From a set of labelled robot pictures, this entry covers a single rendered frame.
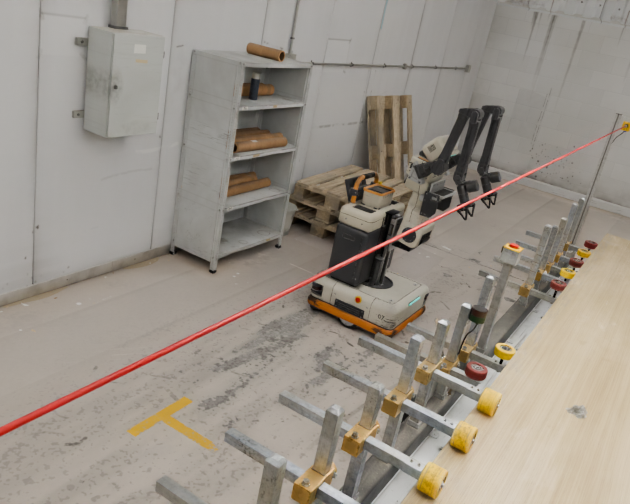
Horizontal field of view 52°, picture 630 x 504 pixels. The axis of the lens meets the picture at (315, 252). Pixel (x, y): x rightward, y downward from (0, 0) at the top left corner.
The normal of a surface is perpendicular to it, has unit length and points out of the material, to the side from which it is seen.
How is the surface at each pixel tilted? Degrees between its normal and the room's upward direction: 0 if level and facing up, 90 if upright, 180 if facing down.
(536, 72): 90
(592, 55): 90
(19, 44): 90
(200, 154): 90
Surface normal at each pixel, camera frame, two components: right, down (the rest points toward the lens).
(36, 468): 0.18, -0.91
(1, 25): 0.83, 0.34
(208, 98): -0.52, 0.22
